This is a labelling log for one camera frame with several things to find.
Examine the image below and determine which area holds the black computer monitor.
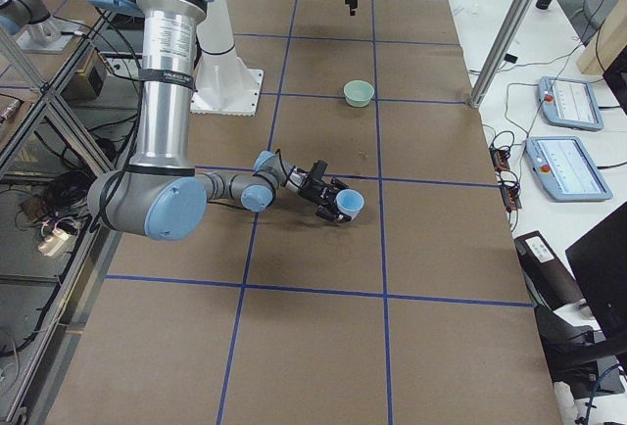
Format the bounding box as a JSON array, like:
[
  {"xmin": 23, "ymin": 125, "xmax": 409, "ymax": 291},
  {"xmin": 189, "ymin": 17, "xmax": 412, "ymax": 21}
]
[{"xmin": 566, "ymin": 204, "xmax": 626, "ymax": 338}]

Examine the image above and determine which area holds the aluminium frame post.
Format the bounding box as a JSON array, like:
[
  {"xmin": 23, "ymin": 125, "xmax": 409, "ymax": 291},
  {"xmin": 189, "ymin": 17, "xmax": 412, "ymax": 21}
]
[{"xmin": 468, "ymin": 0, "xmax": 533, "ymax": 109}]

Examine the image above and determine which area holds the blue tape line lengthwise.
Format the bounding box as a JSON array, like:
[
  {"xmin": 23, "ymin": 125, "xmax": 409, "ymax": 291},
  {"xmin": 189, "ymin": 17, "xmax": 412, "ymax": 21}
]
[{"xmin": 215, "ymin": 0, "xmax": 303, "ymax": 425}]

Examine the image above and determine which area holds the light blue plastic cup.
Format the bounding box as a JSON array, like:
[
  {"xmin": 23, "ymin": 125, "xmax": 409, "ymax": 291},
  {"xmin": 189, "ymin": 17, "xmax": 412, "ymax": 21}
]
[{"xmin": 335, "ymin": 188, "xmax": 364, "ymax": 220}]

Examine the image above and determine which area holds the white power strip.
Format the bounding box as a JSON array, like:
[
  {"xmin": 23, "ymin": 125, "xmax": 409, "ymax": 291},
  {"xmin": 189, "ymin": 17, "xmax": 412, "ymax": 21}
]
[{"xmin": 37, "ymin": 228, "xmax": 71, "ymax": 258}]

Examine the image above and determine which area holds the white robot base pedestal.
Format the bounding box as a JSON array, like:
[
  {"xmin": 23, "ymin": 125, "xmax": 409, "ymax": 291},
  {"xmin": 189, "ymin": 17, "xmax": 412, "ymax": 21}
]
[{"xmin": 191, "ymin": 0, "xmax": 264, "ymax": 117}]

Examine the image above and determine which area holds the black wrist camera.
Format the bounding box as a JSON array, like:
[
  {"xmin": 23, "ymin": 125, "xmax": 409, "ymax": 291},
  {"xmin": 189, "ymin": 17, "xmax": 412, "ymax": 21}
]
[{"xmin": 310, "ymin": 160, "xmax": 328, "ymax": 180}]

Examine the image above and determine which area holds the blue tape line near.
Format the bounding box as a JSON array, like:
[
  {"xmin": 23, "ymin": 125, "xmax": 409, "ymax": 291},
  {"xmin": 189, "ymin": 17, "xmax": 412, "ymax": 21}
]
[{"xmin": 370, "ymin": 0, "xmax": 395, "ymax": 424}]

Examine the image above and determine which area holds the teach pendant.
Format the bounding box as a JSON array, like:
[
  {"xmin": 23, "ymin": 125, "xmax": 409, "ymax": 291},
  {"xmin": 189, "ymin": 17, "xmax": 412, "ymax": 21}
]
[
  {"xmin": 524, "ymin": 136, "xmax": 613, "ymax": 203},
  {"xmin": 538, "ymin": 76, "xmax": 604, "ymax": 132}
]

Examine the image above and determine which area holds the lower teach pendant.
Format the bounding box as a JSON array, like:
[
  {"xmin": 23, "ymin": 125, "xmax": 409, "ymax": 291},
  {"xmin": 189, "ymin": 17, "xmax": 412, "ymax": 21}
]
[{"xmin": 524, "ymin": 136, "xmax": 613, "ymax": 203}]

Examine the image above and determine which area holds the mint green ceramic bowl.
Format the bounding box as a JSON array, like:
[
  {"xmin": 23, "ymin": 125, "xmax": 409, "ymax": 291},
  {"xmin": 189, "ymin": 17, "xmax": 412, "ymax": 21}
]
[{"xmin": 343, "ymin": 80, "xmax": 375, "ymax": 108}]

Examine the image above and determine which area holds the upper teach pendant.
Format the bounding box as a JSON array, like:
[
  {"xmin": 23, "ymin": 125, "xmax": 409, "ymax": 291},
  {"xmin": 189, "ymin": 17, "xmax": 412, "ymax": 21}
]
[{"xmin": 538, "ymin": 76, "xmax": 604, "ymax": 132}]

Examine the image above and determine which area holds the brown cardboard box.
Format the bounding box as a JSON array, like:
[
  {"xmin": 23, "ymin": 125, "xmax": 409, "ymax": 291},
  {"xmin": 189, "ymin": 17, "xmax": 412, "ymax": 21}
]
[{"xmin": 61, "ymin": 49, "xmax": 107, "ymax": 101}]

